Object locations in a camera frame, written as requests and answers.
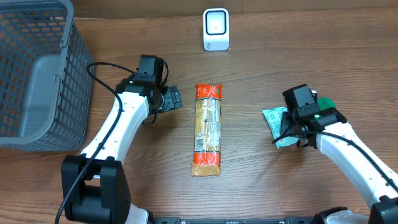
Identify green lid jar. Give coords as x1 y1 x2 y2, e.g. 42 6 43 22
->
317 98 336 110

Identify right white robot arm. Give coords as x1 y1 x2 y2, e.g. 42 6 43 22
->
281 108 397 223

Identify dark grey plastic basket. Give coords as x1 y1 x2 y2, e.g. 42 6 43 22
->
1 0 94 151

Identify spaghetti pack orange ends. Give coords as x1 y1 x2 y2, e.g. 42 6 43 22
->
192 83 222 176

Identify mint green wipes pack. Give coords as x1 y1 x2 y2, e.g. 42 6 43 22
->
262 107 299 149

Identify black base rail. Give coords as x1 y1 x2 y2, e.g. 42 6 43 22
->
154 217 313 224

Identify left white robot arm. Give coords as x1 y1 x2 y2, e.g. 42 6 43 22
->
55 85 154 224

